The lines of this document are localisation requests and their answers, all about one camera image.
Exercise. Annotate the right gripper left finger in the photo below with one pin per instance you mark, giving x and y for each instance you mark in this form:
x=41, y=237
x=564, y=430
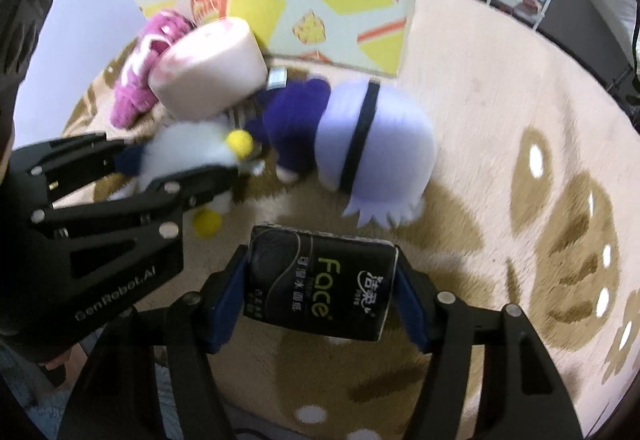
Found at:
x=116, y=395

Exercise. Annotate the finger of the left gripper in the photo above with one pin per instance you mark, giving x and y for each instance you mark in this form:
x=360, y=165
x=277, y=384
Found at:
x=166, y=199
x=65, y=160

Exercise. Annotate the white plush with yellow pompoms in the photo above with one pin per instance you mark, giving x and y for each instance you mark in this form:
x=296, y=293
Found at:
x=186, y=145

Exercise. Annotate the pink bear plush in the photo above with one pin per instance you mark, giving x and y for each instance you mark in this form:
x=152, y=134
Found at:
x=133, y=95

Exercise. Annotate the pink swirl roll plush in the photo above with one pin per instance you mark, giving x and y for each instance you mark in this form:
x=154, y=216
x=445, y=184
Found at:
x=209, y=70

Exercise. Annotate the black Face tissue pack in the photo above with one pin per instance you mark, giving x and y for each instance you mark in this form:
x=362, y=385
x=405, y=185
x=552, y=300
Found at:
x=319, y=283

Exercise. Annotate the purple white plush doll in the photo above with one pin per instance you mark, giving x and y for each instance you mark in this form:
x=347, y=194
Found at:
x=369, y=140

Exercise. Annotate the beige brown patterned blanket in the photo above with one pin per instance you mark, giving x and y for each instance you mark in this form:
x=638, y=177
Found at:
x=534, y=200

